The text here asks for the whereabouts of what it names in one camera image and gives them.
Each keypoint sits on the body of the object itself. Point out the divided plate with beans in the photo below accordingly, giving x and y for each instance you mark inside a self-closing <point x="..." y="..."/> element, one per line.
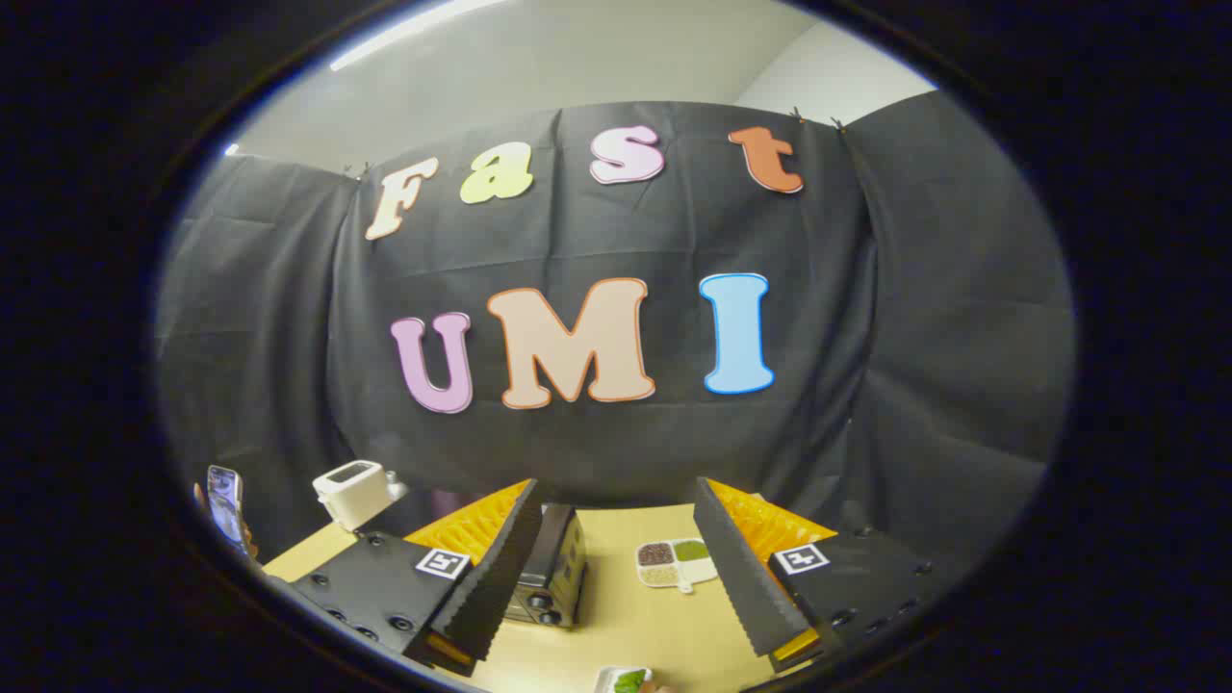
<point x="674" y="563"/>

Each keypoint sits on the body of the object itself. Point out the white plate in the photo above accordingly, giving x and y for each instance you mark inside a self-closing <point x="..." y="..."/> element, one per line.
<point x="604" y="680"/>

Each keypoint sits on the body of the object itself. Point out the white bread toaster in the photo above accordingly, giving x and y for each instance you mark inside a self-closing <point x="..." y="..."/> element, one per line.
<point x="354" y="491"/>

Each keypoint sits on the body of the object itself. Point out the black toaster oven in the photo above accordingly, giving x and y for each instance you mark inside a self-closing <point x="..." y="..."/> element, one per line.
<point x="556" y="558"/>

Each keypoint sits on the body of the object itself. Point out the black backdrop cloth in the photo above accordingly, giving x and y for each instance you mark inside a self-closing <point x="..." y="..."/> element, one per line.
<point x="885" y="289"/>

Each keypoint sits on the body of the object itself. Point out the smartphone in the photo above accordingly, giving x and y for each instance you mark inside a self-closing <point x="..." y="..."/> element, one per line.
<point x="224" y="505"/>

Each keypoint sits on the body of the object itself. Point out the lettuce bread sandwich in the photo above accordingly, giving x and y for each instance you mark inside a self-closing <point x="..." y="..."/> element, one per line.
<point x="630" y="682"/>

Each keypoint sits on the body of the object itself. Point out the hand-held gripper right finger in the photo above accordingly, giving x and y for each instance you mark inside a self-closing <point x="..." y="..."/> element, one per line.
<point x="736" y="577"/>

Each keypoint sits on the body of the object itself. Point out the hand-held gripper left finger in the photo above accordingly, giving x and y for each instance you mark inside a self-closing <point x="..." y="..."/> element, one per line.
<point x="500" y="577"/>

